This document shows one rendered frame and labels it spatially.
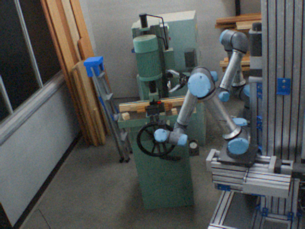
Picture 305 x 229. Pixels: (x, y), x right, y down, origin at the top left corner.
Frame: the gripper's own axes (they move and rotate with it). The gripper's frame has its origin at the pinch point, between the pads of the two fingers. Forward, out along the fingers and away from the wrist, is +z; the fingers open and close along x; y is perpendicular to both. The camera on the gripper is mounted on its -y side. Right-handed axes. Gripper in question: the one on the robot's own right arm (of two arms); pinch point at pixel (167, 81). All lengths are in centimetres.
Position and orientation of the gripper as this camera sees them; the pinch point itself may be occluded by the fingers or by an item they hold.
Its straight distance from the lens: 238.2
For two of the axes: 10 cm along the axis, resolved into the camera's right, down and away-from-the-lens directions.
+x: 1.1, 9.8, 1.4
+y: -0.7, 1.5, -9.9
